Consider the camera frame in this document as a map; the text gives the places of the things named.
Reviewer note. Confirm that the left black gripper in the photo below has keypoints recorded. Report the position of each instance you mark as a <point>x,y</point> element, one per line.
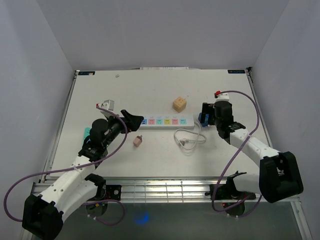
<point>132,122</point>

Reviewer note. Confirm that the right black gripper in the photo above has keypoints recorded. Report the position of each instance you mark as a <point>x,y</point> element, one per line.
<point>208,108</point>

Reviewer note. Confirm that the blue cube socket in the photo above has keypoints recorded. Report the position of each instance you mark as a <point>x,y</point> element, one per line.
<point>203,119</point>

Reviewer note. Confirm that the beige cube socket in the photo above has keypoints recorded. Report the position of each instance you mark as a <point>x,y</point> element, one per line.
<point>179,104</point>

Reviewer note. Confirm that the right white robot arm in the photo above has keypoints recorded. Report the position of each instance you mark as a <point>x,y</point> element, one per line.
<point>279,176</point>

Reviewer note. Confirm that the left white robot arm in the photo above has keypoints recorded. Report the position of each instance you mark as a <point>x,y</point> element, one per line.
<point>44,214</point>

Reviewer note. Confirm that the pink small plug adapter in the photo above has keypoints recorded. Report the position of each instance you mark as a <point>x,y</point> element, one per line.
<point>138,140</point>

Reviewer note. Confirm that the white colourful power strip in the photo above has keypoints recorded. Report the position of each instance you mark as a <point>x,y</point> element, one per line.
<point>167,122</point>

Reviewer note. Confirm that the teal triangular socket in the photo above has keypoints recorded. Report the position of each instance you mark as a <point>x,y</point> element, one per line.
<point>86,136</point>

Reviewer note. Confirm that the right blue corner label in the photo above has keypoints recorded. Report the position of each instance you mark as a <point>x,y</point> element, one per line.
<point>236,71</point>

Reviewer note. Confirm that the blue corner label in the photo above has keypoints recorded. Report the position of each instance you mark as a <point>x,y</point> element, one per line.
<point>236,71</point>
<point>86,73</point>

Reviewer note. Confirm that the left blue corner label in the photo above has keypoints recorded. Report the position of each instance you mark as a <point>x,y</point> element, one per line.
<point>86,73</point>

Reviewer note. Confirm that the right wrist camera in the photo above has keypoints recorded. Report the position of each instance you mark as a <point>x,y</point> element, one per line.
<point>219,96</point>

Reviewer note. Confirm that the aluminium rail frame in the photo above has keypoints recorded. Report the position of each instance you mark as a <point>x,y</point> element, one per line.
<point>147,191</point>

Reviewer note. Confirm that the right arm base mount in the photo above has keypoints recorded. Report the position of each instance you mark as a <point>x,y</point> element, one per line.
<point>230,201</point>

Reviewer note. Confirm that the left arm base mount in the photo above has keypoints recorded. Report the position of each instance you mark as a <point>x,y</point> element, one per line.
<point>109,192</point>

